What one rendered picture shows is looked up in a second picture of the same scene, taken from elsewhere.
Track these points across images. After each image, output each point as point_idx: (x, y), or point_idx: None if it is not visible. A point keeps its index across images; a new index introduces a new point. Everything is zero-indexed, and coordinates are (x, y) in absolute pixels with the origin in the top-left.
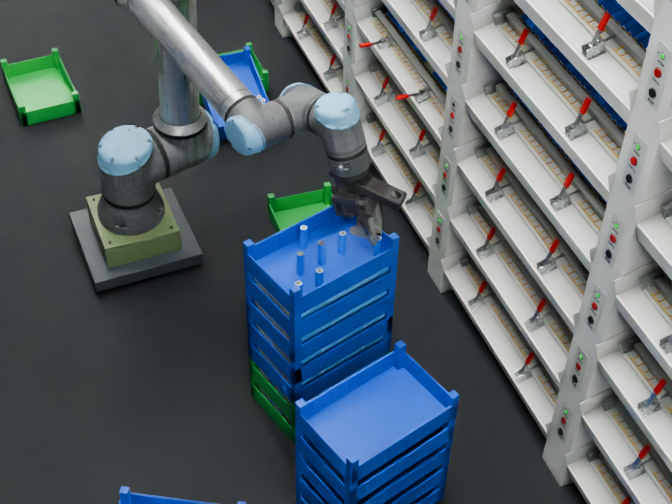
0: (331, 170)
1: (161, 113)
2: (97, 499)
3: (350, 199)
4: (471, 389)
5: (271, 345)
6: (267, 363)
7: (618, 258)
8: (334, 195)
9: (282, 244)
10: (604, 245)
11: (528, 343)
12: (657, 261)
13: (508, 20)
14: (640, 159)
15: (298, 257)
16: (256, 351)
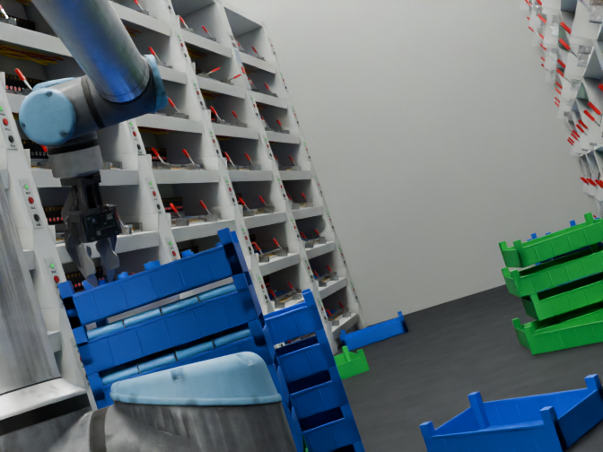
0: (95, 175)
1: (51, 359)
2: (598, 450)
3: (106, 204)
4: None
5: (278, 370)
6: (293, 416)
7: (39, 212)
8: (110, 206)
9: (179, 285)
10: (30, 217)
11: None
12: (47, 185)
13: None
14: (6, 116)
15: (191, 252)
16: (293, 421)
